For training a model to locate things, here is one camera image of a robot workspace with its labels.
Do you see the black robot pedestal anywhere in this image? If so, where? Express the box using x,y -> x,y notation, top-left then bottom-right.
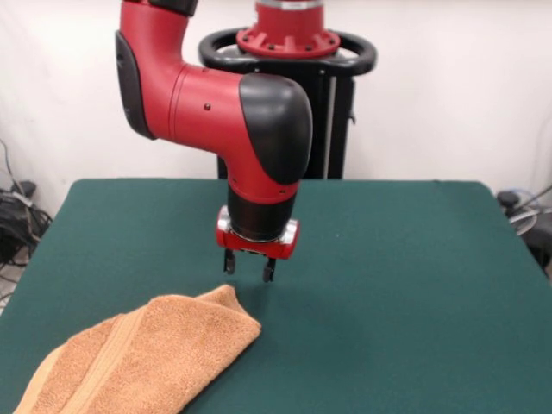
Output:
198,26 -> 379,180

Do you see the dark green table cloth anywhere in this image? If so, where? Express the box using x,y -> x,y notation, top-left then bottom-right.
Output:
0,178 -> 552,414

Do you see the black cable tangle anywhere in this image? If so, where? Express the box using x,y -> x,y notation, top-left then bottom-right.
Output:
0,137 -> 55,303

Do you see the orange terry towel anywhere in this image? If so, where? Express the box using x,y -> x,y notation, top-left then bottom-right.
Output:
12,283 -> 263,414

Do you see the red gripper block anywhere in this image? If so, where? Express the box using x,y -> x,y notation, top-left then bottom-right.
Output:
215,206 -> 302,284

